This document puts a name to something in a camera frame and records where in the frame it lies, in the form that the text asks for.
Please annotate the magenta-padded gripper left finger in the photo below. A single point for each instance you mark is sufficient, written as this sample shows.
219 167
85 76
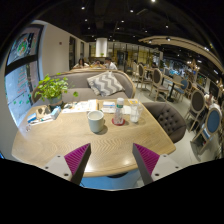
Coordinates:
58 165

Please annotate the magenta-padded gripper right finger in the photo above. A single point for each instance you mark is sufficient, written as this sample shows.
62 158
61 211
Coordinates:
166 165

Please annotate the clear plastic water bottle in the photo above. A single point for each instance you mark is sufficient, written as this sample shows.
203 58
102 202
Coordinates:
119 111

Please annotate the tufted grey armchair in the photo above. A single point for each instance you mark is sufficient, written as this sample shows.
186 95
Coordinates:
168 118

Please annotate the small light blue box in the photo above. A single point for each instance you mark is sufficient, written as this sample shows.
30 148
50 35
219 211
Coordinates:
55 112

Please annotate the printed white brochure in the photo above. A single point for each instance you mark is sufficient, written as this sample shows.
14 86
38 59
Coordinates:
76 107

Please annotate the clear plastic cup with straw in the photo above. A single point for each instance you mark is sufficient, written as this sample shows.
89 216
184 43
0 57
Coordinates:
135 113

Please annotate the flat round red coaster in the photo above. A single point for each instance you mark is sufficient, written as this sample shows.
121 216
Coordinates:
114 122

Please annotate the white paper napkin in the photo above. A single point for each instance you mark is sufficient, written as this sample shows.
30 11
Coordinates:
127 110

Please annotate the group of dining chairs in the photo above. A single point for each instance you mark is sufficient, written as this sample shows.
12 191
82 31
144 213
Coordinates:
196 101

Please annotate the yellow square table sticker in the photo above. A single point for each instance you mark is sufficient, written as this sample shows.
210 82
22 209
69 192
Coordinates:
132 101

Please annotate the white paper slip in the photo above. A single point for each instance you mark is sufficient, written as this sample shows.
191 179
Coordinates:
107 111

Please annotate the green potted plant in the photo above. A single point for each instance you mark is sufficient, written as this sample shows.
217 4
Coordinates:
53 88

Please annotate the blue white tissue pack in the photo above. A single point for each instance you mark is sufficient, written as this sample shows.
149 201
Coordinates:
109 104

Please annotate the curved grey sofa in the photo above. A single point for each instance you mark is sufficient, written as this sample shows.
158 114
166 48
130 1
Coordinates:
78 81

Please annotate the window with festive decals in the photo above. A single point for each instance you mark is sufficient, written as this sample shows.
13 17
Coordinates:
23 86

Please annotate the grey white chevron pillow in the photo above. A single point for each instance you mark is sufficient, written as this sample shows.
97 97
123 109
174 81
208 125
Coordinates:
106 83

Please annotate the person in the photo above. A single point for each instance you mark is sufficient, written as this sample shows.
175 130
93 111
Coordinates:
109 64
96 63
81 63

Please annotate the group of ceiling lights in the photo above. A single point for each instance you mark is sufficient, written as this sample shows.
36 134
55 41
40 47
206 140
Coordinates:
83 7

